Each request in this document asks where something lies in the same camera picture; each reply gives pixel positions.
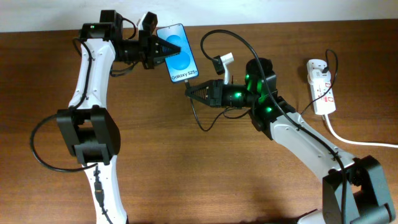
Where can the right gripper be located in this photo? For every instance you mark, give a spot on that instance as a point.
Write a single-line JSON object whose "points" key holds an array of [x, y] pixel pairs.
{"points": [[215, 99]]}

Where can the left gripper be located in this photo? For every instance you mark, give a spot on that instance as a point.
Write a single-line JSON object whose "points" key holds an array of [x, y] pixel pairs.
{"points": [[150, 49]]}

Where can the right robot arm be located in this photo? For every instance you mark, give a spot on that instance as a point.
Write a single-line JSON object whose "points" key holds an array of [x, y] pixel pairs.
{"points": [[354, 190]]}

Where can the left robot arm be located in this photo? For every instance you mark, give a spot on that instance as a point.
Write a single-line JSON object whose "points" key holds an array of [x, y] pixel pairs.
{"points": [[90, 133]]}

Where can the white charger plug adapter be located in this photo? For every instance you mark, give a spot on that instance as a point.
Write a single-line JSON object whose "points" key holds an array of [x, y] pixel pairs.
{"points": [[316, 76]]}

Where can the white power strip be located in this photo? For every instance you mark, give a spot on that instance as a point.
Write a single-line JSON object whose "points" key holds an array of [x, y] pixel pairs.
{"points": [[322, 94]]}

